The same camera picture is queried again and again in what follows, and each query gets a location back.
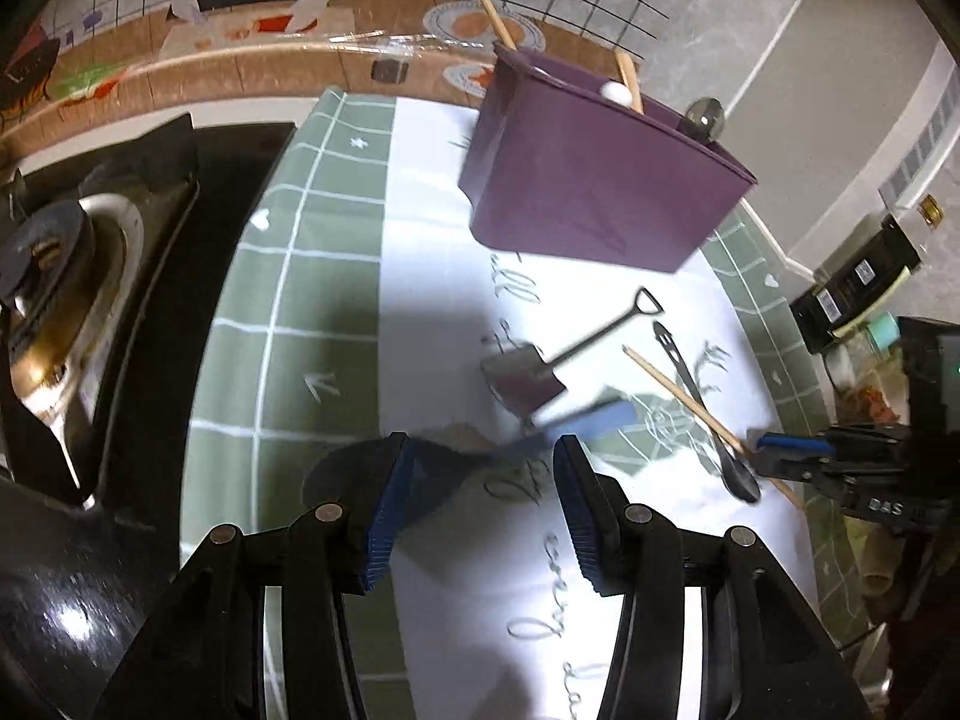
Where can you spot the wooden spoon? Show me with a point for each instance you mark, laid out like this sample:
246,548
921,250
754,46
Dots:
628,82

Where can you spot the black gas stove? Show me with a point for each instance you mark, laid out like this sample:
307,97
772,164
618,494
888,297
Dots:
142,315

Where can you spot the dark soy sauce bottle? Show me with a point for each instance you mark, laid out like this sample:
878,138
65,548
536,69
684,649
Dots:
855,279

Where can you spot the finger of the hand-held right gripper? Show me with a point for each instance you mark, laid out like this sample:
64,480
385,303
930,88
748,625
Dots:
787,471
795,442

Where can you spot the bottle with teal lid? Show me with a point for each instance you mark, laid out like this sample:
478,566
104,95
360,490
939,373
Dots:
882,331

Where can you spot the metal shovel-shaped spoon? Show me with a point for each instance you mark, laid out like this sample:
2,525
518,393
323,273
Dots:
525,384

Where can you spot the person's right hand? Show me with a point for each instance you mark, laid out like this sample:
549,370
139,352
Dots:
881,583

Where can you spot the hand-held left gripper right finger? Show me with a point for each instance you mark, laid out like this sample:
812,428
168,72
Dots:
581,510

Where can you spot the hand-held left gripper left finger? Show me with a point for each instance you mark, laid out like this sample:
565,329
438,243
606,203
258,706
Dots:
386,510

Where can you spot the white vent grille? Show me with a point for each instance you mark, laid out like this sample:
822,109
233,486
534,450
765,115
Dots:
926,135

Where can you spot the large white ceramic spoon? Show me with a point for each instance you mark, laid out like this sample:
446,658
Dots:
616,94

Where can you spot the purple plastic utensil holder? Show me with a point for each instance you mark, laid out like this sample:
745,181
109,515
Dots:
585,180

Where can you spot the wooden chopstick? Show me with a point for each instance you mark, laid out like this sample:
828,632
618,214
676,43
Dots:
487,7
675,391

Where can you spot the green checkered printed mat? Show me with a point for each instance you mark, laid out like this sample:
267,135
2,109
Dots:
322,300

